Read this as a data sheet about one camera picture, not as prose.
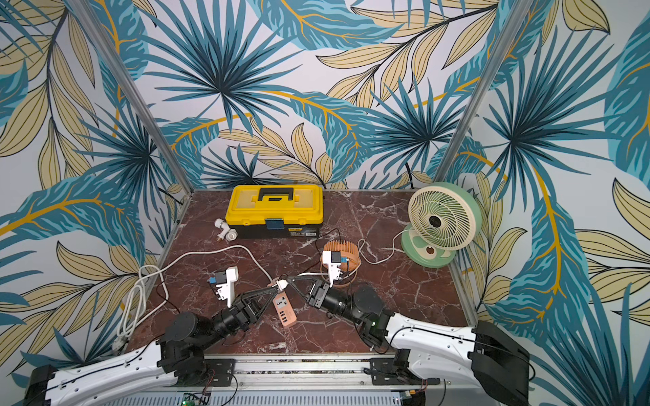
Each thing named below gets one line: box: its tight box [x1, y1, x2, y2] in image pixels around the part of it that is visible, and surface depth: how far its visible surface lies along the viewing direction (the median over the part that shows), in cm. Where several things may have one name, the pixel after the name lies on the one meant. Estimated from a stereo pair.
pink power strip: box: [272, 290, 298, 328], surface depth 83 cm
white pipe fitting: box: [214, 218, 239, 242], surface depth 103 cm
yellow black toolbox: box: [225, 184, 325, 239], surface depth 94 cm
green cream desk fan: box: [401, 181, 483, 269], surface depth 83 cm
